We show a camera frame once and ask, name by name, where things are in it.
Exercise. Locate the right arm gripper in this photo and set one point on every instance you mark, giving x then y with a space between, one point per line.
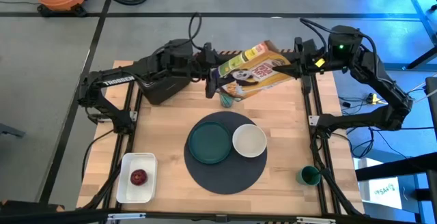
312 58

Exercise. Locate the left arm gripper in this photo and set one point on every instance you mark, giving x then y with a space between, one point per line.
209 55

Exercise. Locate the yellow panda cereal box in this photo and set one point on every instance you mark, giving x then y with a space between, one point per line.
252 73

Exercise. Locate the green mug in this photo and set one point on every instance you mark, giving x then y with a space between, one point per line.
309 176

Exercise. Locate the red apple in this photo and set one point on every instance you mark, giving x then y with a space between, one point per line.
139 177

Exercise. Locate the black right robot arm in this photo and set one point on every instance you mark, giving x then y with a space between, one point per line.
385 87

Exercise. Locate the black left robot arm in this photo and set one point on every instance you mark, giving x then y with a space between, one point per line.
116 80

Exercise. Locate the teal glass tumbler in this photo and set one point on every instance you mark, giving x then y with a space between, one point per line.
226 101

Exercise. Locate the black two-slot toaster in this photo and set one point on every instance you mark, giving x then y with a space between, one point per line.
164 91

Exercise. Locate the white bowl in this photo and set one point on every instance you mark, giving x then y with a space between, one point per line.
249 140

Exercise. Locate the yellow plug power adapter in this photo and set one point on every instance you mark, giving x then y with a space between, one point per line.
373 98

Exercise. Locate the dark green plate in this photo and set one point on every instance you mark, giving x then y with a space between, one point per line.
210 142

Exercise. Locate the black metal stand foot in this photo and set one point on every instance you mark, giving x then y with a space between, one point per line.
392 66

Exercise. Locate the round dark grey placemat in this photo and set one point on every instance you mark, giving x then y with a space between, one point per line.
225 179

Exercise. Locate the black desk bar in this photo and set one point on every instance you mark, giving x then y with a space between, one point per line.
392 169

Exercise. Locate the black metal beam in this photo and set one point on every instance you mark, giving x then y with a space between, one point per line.
419 9

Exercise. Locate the black upright panel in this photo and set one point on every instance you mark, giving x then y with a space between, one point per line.
433 114

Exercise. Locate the white printed box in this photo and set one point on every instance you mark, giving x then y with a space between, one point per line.
382 190

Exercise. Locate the white rectangular tray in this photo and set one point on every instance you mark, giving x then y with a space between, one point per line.
136 193

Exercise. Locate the grey furniture foot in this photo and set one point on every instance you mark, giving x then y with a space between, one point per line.
12 130

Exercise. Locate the black case orange corners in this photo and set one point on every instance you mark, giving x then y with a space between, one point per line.
27 210

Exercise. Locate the white corner bracket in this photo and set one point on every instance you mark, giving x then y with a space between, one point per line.
313 120
133 116

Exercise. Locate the silver metal bracket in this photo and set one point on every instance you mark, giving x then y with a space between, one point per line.
126 216
315 220

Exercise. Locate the black aluminium table frame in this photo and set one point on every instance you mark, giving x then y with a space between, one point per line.
177 216

